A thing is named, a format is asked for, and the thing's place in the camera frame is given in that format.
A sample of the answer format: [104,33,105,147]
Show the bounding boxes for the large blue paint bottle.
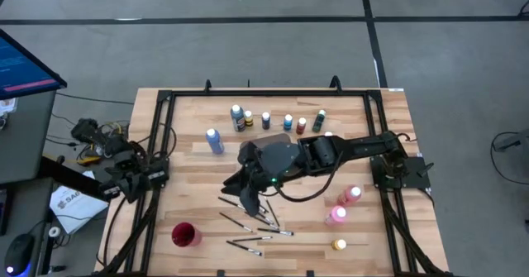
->
[205,127,226,155]

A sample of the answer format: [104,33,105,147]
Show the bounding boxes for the red plastic cup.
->
[171,222,203,248]

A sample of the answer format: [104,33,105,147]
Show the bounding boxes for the large pink paint bottle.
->
[324,205,347,227]

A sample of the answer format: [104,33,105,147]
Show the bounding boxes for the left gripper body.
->
[102,172,146,204]

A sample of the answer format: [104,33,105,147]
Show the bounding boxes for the black paintbrush with script logo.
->
[231,236,274,243]

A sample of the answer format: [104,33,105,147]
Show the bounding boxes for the thick black paintbrush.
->
[256,227,295,236]

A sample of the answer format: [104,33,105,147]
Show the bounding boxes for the large coral paint bottle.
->
[336,185,363,207]

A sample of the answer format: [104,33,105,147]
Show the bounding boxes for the black computer mouse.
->
[3,232,36,277]

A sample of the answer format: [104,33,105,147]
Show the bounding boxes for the white paper manual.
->
[49,170,110,235]

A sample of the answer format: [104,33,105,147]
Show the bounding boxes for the large teal paint bottle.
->
[230,104,246,133]

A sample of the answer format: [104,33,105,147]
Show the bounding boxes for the dark green paint bottle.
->
[312,108,327,134]

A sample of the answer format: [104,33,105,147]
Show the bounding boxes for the computer monitor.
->
[0,28,69,101]

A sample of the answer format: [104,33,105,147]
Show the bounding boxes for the large black paintbrush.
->
[225,240,263,257]

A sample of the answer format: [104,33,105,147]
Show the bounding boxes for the yellow tool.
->
[76,155,103,166]

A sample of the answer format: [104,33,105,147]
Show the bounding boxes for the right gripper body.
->
[237,140,303,187]

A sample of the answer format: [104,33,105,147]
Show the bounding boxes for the grey stand foot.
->
[493,127,529,154]

